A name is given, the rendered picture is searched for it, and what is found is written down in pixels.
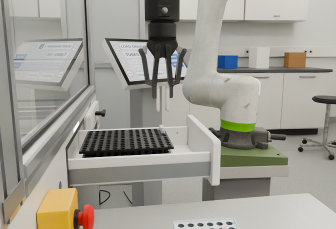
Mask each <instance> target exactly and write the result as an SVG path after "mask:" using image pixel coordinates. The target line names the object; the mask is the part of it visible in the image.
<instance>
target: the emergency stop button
mask: <svg viewBox="0 0 336 229"><path fill-rule="evenodd" d="M94 223H95V212H94V207H93V206H91V205H90V204H86V205H85V206H84V208H83V212H79V213H78V226H83V229H93V228H94Z"/></svg>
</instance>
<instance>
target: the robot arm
mask: <svg viewBox="0 0 336 229"><path fill-rule="evenodd" d="M227 1H228V0H198V5H197V17H196V25H195V33H194V39H193V44H192V50H191V54H190V59H189V63H188V67H187V70H186V74H185V78H184V81H183V84H182V92H183V95H184V97H185V98H186V99H187V100H188V101H189V102H190V103H192V104H194V105H200V106H206V107H213V108H218V109H220V129H219V132H218V133H219V134H220V138H219V140H220V142H221V146H223V147H227V148H231V149H238V150H250V149H254V148H256V147H257V148H261V149H268V142H272V140H280V141H285V140H286V135H285V134H271V133H270V132H269V131H267V130H266V129H264V128H263V127H255V125H256V123H257V116H258V108H259V100H260V91H261V83H260V81H259V80H258V79H256V78H254V77H251V76H247V75H238V74H227V73H218V72H217V58H218V48H219V40H220V33H221V27H222V22H223V17H224V12H225V7H226V3H227ZM144 18H145V21H146V22H150V23H149V24H148V41H147V43H146V46H144V47H142V48H139V49H138V52H139V54H140V56H141V60H142V67H143V73H144V80H145V83H146V84H147V85H149V86H151V87H152V98H153V99H156V111H157V112H160V87H159V86H158V85H157V81H158V70H159V61H160V58H165V63H166V73H167V83H168V85H165V110H166V111H167V112H169V111H170V98H173V87H174V86H175V85H178V84H179V83H180V80H181V73H182V66H183V59H184V56H185V54H186V52H187V49H186V48H182V47H180V46H179V45H178V42H177V25H176V24H175V22H178V21H179V20H180V0H144ZM147 49H148V50H149V51H150V52H151V54H152V55H153V56H154V58H153V71H152V81H150V76H149V70H148V63H147V57H146V54H147V53H148V52H147ZM175 50H177V54H178V57H177V63H176V70H175V77H174V80H173V72H172V58H171V56H172V55H173V53H174V52H175Z"/></svg>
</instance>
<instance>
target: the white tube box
mask: <svg viewBox="0 0 336 229"><path fill-rule="evenodd" d="M223 227H226V228H228V229H240V227H239V226H238V224H237V222H236V220H235V218H214V219H193V220H175V221H174V220H173V229H222V228H223Z"/></svg>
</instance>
